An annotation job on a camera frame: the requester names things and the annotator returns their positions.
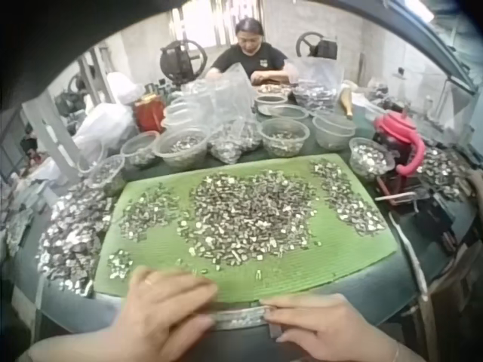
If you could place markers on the black hand press with wheel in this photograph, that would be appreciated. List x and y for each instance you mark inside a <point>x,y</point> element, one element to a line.
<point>317,45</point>
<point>181,64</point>

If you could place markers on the tall clear bag of parts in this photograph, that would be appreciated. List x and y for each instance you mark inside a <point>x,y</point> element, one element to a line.
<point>235,128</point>

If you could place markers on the green ribbed mat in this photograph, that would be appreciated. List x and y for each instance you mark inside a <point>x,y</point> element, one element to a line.
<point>339,260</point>

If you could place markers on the heap of silver metal pieces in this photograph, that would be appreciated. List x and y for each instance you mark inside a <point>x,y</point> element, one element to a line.
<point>71,241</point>

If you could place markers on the stack of empty plastic bowls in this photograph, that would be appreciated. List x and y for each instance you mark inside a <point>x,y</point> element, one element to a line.
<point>186,109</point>

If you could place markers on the white sacks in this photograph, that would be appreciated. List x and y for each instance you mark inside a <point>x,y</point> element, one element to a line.
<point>109,117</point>

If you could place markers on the medium pile of metal parts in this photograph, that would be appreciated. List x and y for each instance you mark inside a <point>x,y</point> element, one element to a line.
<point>151,213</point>

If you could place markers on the red box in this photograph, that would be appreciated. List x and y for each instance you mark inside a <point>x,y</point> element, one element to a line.
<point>149,113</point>

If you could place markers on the shallow clear plastic bowl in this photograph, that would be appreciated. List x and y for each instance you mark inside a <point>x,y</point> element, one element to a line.
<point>288,112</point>

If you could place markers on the metal strip of small parts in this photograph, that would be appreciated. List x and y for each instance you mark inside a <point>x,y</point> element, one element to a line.
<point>241,317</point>

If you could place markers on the red plastic jug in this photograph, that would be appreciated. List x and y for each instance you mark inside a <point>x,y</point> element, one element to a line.
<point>396,139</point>

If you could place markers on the large pile of metal parts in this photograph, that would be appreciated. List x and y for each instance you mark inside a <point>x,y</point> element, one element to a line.
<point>245,218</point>

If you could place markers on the wide clear bag of parts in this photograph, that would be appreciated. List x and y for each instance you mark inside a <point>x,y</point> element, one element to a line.
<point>315,84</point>

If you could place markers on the tiny pile of metal parts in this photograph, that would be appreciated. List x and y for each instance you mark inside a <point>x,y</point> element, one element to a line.
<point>120,264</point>

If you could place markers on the wooden mallet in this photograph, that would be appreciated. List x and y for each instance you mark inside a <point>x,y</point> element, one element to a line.
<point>346,103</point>

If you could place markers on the black bench tool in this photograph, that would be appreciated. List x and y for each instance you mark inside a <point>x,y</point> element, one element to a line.
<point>426,211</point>

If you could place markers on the long pile of metal parts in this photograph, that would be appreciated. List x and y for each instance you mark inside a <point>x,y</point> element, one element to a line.
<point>347,200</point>

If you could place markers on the heap of dark metal parts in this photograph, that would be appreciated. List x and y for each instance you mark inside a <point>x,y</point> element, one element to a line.
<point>441,171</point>

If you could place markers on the grey metal rack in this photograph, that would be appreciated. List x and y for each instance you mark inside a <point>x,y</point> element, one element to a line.
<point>49,128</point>

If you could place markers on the person's right hand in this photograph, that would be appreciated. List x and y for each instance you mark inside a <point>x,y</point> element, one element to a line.
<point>339,332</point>

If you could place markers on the person's left hand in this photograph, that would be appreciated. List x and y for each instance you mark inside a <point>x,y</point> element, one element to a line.
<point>151,320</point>

